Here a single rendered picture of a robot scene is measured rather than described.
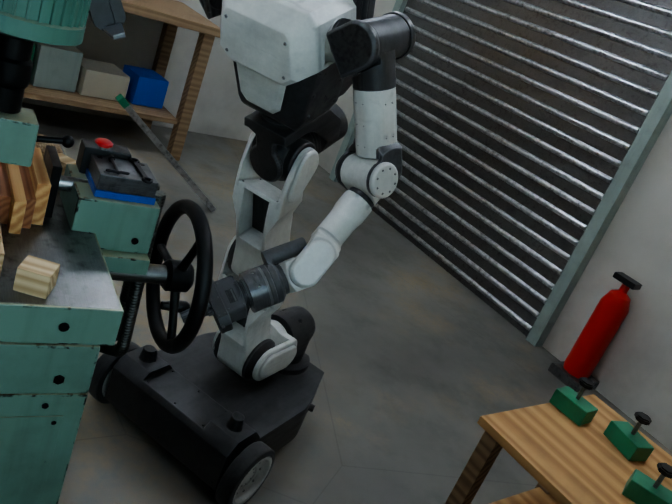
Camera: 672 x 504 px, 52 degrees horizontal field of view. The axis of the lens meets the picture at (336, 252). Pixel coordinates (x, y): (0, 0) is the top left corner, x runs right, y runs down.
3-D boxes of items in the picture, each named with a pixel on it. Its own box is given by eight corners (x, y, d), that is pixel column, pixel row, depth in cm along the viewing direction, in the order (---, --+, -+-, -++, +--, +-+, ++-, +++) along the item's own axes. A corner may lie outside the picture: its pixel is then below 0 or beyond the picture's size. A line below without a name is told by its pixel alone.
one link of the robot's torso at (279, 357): (245, 338, 234) (257, 305, 230) (290, 370, 227) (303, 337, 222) (204, 355, 217) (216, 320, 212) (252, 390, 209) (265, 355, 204)
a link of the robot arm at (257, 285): (224, 343, 142) (277, 321, 146) (220, 321, 134) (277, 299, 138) (202, 294, 148) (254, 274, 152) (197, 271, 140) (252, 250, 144)
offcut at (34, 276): (12, 290, 91) (17, 267, 90) (23, 276, 95) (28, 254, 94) (45, 299, 92) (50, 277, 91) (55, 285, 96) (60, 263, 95)
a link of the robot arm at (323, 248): (297, 293, 150) (336, 247, 153) (308, 294, 141) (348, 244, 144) (275, 274, 149) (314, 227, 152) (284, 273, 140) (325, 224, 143)
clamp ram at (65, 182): (89, 223, 115) (101, 174, 112) (41, 217, 111) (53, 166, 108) (81, 199, 122) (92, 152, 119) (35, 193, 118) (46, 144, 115)
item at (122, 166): (154, 205, 117) (162, 175, 115) (87, 195, 111) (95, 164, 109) (137, 174, 127) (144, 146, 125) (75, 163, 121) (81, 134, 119)
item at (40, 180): (42, 225, 110) (51, 185, 107) (29, 224, 109) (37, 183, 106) (32, 185, 121) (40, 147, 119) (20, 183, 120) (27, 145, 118)
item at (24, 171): (30, 229, 107) (36, 199, 105) (19, 227, 106) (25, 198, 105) (20, 184, 120) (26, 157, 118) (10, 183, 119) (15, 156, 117)
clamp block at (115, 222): (148, 256, 120) (162, 210, 116) (67, 247, 112) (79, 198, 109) (130, 217, 131) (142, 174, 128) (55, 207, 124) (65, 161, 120)
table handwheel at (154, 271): (231, 308, 114) (209, 170, 128) (109, 300, 103) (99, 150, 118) (170, 379, 134) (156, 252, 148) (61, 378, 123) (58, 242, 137)
